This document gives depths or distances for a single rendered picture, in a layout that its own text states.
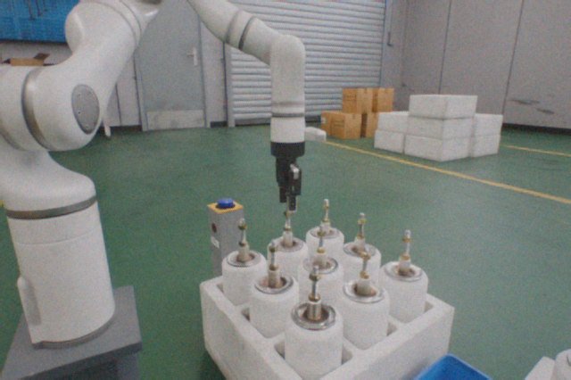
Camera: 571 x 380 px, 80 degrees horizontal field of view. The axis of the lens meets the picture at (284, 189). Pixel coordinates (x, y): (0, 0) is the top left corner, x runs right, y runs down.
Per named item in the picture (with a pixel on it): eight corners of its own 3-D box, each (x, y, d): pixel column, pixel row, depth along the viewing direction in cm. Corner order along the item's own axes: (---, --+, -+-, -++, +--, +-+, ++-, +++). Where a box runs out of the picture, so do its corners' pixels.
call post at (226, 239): (225, 321, 92) (218, 213, 83) (213, 308, 98) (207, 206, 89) (247, 311, 96) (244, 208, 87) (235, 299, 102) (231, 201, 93)
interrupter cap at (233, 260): (268, 258, 75) (268, 254, 75) (245, 272, 69) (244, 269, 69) (243, 249, 79) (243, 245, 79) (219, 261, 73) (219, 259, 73)
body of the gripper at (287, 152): (267, 135, 76) (267, 175, 79) (275, 140, 69) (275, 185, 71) (298, 134, 78) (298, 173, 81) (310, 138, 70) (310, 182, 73)
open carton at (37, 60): (16, 74, 404) (12, 53, 398) (54, 74, 413) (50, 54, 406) (3, 73, 376) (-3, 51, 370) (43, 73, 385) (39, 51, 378)
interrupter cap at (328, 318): (304, 297, 61) (305, 294, 61) (344, 312, 57) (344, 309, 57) (282, 321, 55) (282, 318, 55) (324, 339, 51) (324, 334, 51)
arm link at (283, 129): (327, 142, 71) (328, 111, 69) (276, 144, 68) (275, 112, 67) (313, 136, 80) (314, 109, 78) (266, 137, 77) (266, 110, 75)
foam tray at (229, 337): (303, 497, 53) (306, 407, 48) (204, 347, 83) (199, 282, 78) (443, 377, 74) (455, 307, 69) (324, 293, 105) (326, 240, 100)
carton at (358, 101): (371, 112, 424) (373, 87, 416) (356, 113, 413) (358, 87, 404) (355, 111, 449) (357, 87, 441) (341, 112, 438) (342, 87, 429)
